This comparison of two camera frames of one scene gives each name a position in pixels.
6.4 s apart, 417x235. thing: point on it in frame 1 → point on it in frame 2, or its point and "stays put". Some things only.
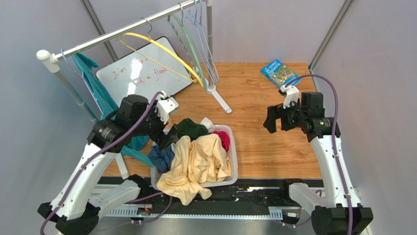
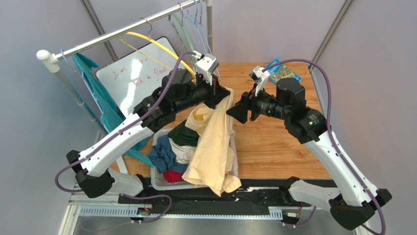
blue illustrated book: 279,74 stays put
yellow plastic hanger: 164,48 stays put
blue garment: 161,159 stays put
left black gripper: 160,135 → 217,93
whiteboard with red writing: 155,68 stays put
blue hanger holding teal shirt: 82,74 stays put
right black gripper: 278,115 → 246,106
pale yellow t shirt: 195,162 → 214,170
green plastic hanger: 201,71 stays put
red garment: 225,139 → 173,176
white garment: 209,124 → 183,153
